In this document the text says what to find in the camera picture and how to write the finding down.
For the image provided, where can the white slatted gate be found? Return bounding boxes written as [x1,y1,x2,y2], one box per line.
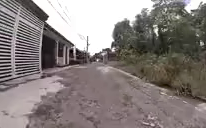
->
[0,0,45,85]

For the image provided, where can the row of trees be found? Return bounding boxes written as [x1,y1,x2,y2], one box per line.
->
[110,0,206,58]

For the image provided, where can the utility pole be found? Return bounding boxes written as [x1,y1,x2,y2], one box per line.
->
[85,35,91,64]

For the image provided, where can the row of houses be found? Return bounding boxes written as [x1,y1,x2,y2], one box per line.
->
[40,21,89,70]

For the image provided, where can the grey asphalt road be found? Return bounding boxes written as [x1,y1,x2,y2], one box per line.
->
[24,61,206,128]

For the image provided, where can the overhead wires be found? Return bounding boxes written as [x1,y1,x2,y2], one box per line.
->
[45,0,88,43]

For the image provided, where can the overgrown weedy verge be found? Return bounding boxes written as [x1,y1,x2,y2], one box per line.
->
[107,49,206,101]

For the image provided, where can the pale concrete apron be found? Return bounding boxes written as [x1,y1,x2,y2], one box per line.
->
[0,63,79,128]

